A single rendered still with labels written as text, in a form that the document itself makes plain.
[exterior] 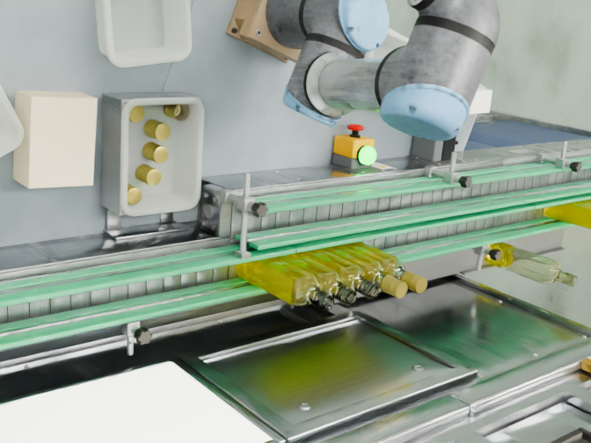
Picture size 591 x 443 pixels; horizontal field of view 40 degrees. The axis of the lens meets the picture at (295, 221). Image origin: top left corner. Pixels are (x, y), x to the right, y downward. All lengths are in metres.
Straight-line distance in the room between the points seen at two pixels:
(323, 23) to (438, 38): 0.44
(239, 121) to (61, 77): 0.41
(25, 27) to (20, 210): 0.33
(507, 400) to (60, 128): 0.95
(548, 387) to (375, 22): 0.77
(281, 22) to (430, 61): 0.57
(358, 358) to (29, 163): 0.71
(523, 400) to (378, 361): 0.28
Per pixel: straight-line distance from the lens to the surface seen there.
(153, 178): 1.60
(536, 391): 1.64
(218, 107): 1.72
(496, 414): 1.53
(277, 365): 1.54
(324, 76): 1.43
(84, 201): 1.61
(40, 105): 1.46
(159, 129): 1.58
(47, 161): 1.48
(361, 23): 1.51
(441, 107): 1.11
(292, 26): 1.62
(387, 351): 1.64
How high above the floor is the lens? 2.16
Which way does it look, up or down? 47 degrees down
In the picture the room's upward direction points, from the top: 113 degrees clockwise
